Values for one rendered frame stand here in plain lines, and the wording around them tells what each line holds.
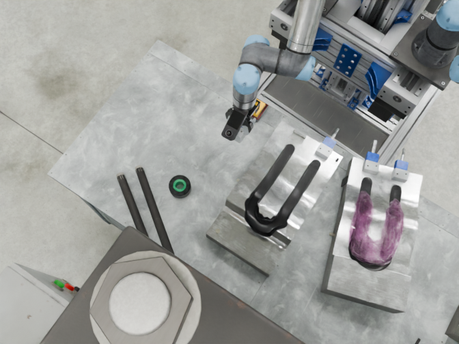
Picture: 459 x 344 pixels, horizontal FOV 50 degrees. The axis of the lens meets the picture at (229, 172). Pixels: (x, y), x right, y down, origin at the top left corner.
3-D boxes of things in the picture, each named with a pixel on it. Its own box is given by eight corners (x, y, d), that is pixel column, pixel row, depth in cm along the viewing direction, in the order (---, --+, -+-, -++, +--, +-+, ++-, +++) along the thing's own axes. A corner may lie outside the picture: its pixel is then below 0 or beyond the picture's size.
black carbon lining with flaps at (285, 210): (286, 143, 179) (289, 133, 170) (324, 166, 177) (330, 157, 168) (234, 220, 170) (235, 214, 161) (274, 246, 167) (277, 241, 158)
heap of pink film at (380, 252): (356, 188, 175) (362, 181, 168) (404, 201, 174) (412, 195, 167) (341, 257, 167) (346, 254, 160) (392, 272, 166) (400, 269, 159)
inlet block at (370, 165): (367, 141, 184) (371, 136, 179) (380, 145, 184) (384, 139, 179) (360, 173, 180) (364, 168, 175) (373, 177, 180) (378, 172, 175)
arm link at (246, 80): (263, 63, 140) (257, 89, 137) (260, 82, 150) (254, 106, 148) (237, 57, 140) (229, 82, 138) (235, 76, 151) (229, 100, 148)
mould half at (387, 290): (349, 162, 185) (356, 151, 174) (416, 180, 183) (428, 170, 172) (320, 292, 169) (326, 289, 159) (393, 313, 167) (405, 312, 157)
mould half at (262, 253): (279, 130, 188) (283, 115, 176) (337, 165, 184) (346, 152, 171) (205, 237, 175) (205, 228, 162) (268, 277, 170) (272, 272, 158)
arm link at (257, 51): (279, 52, 152) (272, 82, 149) (244, 44, 153) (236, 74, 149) (283, 38, 145) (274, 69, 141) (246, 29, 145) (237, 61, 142)
